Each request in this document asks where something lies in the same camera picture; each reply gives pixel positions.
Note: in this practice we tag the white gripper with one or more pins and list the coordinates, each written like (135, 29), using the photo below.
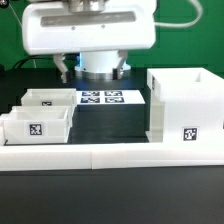
(51, 27)

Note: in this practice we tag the white drawer box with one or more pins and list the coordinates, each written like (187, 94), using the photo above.
(50, 97)
(37, 125)

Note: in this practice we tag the white drawer cabinet frame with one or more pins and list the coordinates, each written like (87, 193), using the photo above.
(186, 105)

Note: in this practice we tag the paper sheet with tags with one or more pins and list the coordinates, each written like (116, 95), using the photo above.
(109, 97)

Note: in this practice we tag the white front fence wall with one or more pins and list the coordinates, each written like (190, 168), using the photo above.
(109, 156)

